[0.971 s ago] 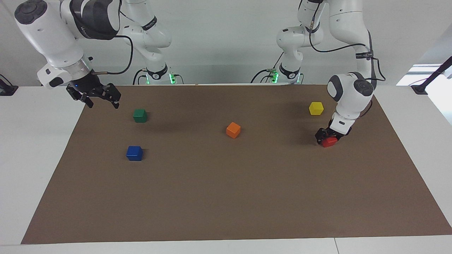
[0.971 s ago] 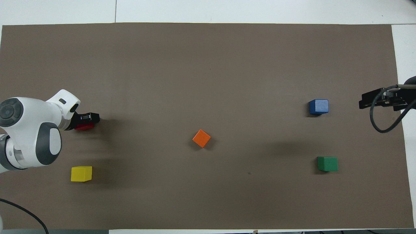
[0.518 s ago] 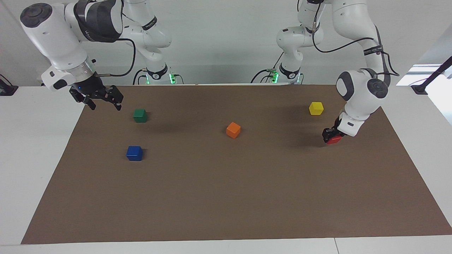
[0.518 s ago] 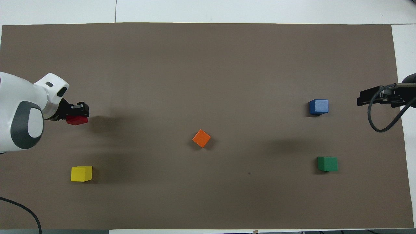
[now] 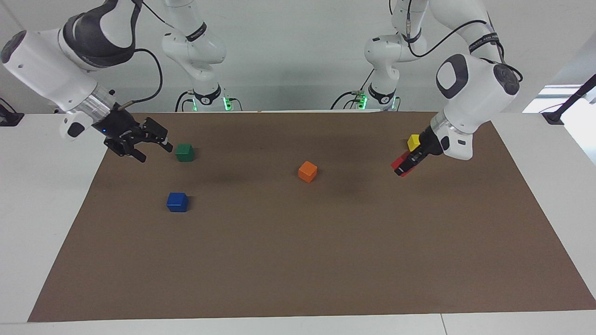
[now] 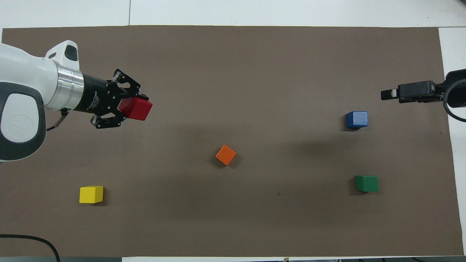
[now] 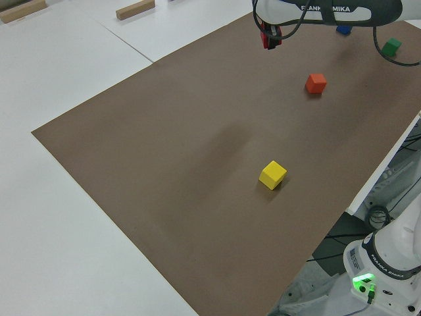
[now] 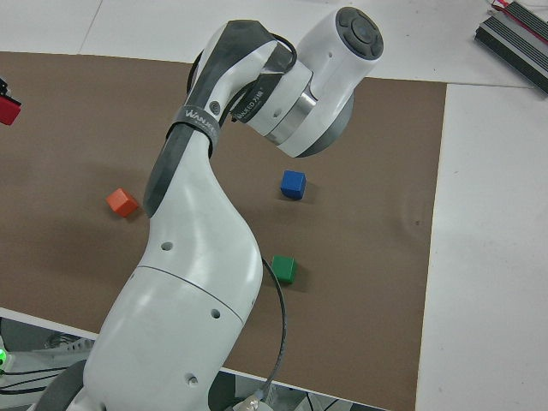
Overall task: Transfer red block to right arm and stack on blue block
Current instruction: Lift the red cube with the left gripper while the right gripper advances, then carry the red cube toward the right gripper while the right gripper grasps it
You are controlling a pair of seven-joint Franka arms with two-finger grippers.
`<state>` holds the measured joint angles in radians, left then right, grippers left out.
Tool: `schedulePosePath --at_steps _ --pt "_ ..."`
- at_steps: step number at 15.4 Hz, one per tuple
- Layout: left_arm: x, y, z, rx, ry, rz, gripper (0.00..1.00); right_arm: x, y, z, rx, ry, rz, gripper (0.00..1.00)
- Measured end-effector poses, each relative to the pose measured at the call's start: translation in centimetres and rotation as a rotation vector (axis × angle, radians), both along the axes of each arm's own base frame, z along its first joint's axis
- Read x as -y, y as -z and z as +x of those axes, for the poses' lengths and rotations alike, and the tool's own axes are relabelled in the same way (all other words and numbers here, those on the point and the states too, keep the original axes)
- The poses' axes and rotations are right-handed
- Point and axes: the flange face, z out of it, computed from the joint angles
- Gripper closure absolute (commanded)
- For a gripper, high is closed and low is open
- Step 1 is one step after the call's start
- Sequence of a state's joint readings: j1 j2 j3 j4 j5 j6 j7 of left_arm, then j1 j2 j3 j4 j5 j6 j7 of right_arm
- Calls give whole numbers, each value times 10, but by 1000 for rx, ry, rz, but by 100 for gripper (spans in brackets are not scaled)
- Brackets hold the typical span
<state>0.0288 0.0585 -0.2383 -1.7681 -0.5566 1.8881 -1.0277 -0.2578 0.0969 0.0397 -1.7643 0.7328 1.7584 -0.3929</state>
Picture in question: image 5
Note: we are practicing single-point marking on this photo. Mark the brown table mat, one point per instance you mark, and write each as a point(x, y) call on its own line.
point(298, 256)

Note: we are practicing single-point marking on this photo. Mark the green wooden block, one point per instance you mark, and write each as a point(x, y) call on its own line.
point(184, 152)

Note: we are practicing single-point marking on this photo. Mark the orange wooden block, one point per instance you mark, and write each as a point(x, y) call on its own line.
point(308, 171)

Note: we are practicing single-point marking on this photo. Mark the yellow wooden block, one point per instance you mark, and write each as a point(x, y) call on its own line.
point(413, 142)

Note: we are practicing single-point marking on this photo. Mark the blue wooden block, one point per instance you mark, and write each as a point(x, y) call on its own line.
point(177, 202)

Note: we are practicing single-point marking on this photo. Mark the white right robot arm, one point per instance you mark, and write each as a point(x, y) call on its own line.
point(42, 65)

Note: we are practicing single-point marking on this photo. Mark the black camera stand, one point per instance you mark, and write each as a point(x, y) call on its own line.
point(554, 117)

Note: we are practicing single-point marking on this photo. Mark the red wooden block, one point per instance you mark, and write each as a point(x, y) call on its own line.
point(399, 160)

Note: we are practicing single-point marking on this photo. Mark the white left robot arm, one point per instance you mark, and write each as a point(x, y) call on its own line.
point(475, 93)

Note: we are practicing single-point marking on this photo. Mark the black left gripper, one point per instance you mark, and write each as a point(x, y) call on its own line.
point(430, 144)

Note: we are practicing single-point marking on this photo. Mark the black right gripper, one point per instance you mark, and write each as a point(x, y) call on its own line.
point(118, 130)

